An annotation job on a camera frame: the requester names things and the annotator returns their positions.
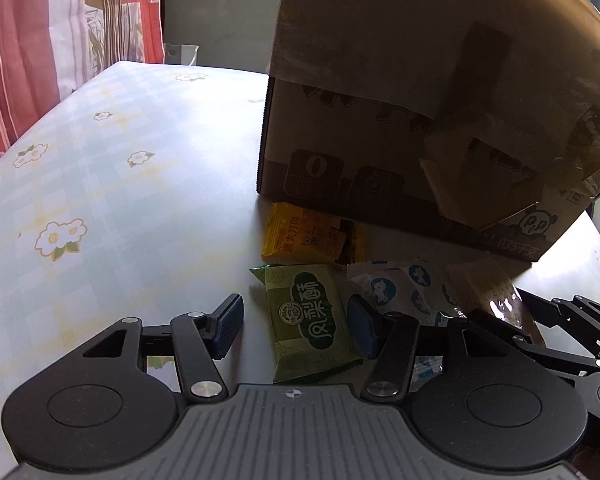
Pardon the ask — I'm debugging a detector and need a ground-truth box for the red printed curtain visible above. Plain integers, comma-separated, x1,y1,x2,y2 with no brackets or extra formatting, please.
0,0,166,154

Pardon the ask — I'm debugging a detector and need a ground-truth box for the yellow snack packet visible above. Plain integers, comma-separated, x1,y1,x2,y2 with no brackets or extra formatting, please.
260,202,349,266

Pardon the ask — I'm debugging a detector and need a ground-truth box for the clear cracker packet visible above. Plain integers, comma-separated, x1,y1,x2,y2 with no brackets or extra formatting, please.
445,259,520,314

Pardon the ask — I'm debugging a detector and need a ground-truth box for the brown cardboard box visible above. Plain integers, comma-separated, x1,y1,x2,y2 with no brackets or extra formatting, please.
256,0,600,263

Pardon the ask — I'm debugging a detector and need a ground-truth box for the dark brown snack packet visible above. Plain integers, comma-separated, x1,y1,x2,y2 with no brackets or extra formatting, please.
336,220,368,266

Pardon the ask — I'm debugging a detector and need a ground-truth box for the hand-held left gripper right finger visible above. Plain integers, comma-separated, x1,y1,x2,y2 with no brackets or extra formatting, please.
346,294,521,400

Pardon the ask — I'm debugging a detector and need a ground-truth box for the light green pastry packet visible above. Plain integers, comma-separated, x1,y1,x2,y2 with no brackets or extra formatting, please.
250,264,364,385

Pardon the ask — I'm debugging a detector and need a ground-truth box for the teal snack packet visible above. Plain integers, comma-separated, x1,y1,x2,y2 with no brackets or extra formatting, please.
412,354,446,379

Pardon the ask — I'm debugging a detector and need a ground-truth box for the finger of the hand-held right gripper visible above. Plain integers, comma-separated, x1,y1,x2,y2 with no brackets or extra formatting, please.
516,287,600,343
467,309,600,378

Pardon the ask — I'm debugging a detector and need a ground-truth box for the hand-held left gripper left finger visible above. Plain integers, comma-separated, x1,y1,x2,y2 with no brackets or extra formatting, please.
82,294,245,403

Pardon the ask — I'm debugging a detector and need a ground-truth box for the brown glossy snack packet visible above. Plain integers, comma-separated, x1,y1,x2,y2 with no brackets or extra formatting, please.
482,294,547,349

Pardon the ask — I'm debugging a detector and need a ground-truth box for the floral checked tablecloth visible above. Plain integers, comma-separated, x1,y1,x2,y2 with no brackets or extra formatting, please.
0,60,600,461

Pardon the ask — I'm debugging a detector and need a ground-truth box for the white blue dotted snack packet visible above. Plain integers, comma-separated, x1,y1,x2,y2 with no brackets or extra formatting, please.
346,259,466,329

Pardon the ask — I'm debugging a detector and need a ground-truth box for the white paper bag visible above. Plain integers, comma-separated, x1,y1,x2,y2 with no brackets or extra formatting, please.
164,42,199,67

